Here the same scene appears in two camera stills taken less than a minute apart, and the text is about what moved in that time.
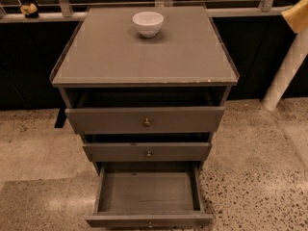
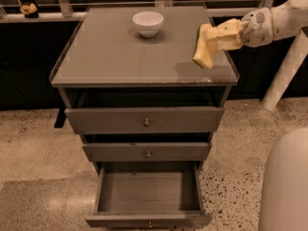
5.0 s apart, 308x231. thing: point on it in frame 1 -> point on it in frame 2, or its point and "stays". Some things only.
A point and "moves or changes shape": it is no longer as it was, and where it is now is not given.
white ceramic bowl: [148, 23] stays
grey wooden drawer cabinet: [144, 84] stays
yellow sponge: [296, 15] moves or changes shape
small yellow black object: [30, 11] stays
